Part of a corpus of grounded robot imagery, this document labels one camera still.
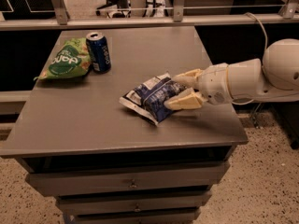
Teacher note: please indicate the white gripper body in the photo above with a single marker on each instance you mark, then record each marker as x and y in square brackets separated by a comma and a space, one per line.
[214, 83]

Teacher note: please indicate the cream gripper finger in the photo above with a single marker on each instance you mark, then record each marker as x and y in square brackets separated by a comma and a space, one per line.
[186, 100]
[189, 79]

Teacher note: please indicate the blue chip bag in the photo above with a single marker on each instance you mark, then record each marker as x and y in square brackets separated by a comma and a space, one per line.
[147, 99]

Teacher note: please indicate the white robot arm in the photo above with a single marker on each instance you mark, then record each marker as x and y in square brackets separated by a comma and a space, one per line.
[273, 78]

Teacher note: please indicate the blue pepsi can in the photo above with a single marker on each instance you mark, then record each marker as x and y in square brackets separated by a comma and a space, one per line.
[98, 49]

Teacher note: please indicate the green chip bag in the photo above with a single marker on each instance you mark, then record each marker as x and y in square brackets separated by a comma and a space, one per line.
[73, 60]

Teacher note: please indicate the black office chair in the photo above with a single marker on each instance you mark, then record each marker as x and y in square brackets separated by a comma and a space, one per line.
[109, 0]

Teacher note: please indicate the grey drawer cabinet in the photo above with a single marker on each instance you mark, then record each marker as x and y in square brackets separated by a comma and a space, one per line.
[80, 125]

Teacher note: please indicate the top grey drawer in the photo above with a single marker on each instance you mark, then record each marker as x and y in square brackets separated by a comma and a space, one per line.
[128, 179]

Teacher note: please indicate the grey drawer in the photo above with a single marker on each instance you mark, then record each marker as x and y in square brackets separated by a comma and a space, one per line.
[134, 203]
[142, 217]
[128, 179]

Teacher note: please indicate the grey metal railing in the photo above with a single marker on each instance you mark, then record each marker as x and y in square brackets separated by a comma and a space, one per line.
[19, 15]

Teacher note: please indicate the middle grey drawer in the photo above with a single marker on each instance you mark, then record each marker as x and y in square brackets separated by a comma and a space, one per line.
[134, 203]

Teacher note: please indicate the bottom grey drawer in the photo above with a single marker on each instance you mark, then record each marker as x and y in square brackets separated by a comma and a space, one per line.
[142, 217]

